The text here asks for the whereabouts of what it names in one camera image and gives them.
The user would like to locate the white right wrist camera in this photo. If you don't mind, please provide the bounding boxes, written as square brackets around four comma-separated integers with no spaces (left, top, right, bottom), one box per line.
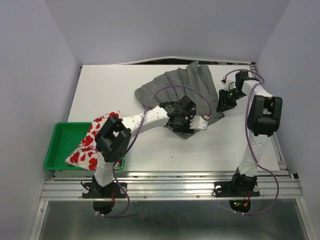
[221,77,236,91]

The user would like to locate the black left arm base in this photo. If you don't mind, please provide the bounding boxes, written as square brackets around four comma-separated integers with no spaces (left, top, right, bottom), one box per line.
[80,176,131,218]

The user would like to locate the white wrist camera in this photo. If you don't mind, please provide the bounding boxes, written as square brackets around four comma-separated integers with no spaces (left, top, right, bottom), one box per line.
[189,115,208,131]
[221,77,236,91]

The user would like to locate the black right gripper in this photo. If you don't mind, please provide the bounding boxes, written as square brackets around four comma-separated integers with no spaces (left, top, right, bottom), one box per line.
[215,88,246,112]

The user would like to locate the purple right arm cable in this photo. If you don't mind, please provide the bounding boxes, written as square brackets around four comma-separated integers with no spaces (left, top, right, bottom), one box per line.
[222,69,280,216]

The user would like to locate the grey pleated skirt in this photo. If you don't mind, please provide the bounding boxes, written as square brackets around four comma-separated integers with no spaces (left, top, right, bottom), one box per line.
[134,61,225,140]

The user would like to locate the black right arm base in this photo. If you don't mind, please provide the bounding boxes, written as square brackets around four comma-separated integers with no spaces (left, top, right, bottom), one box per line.
[212,169,260,214]

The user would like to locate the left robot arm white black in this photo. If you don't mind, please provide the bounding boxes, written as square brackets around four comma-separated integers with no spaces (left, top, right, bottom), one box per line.
[93,95,207,197]

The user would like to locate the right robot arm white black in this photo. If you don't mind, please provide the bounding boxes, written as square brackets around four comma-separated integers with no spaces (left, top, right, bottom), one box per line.
[216,69,283,195]

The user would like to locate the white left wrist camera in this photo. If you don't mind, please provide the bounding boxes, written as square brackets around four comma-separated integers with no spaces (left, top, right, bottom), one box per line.
[189,115,208,131]

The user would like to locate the aluminium rail frame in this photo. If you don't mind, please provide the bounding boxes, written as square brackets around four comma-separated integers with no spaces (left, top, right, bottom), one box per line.
[30,168,317,240]

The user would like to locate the green plastic tray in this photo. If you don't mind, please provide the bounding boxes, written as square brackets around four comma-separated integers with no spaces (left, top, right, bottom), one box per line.
[44,121,126,172]

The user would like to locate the white red floral skirt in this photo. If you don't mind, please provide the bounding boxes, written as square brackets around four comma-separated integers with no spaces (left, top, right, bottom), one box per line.
[65,111,120,171]

